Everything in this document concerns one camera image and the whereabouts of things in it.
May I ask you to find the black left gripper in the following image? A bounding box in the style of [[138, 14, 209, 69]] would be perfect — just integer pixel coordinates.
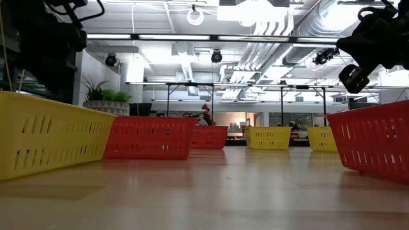
[[19, 19, 88, 104]]

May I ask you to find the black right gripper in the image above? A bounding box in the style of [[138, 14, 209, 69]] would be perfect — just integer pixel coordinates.
[[336, 17, 409, 70]]

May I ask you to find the red plastic slotted basket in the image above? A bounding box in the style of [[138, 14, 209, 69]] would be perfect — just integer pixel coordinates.
[[102, 116, 199, 160], [325, 100, 409, 185], [190, 125, 229, 150]]

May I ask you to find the black computer monitor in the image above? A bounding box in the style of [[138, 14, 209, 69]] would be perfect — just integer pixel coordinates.
[[129, 102, 153, 118], [347, 97, 381, 111]]

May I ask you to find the green potted plant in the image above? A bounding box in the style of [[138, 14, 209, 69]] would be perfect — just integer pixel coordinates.
[[81, 75, 132, 103]]

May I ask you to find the white geometric plant pot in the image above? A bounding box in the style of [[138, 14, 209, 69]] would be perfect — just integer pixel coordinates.
[[82, 100, 130, 117]]

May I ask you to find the yellow plastic slotted basket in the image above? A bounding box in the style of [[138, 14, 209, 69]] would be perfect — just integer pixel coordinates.
[[307, 126, 338, 152], [0, 91, 116, 181], [244, 126, 293, 151]]

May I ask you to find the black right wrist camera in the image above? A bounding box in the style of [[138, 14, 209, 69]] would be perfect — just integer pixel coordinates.
[[338, 63, 371, 95]]

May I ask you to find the thin yellow cord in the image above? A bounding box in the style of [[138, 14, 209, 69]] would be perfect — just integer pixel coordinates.
[[0, 6, 13, 93], [17, 68, 26, 93]]

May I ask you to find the black hanging camera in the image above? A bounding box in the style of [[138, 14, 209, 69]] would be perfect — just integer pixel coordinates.
[[210, 49, 223, 64], [312, 47, 341, 66], [104, 53, 118, 68]]

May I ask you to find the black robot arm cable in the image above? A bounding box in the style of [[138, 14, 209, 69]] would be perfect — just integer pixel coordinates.
[[44, 0, 106, 23]]

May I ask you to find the silver ceiling air duct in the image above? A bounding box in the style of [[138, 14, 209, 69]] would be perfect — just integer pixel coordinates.
[[281, 0, 362, 67]]

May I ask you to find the black background table frame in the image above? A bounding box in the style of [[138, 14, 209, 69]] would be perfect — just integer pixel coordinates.
[[279, 84, 327, 127], [166, 81, 215, 118]]

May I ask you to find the white coiled ceiling cable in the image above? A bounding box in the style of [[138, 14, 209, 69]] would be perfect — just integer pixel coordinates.
[[186, 3, 205, 27]]

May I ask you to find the black overhead frame beam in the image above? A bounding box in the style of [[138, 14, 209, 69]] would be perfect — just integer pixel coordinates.
[[86, 33, 341, 44]]

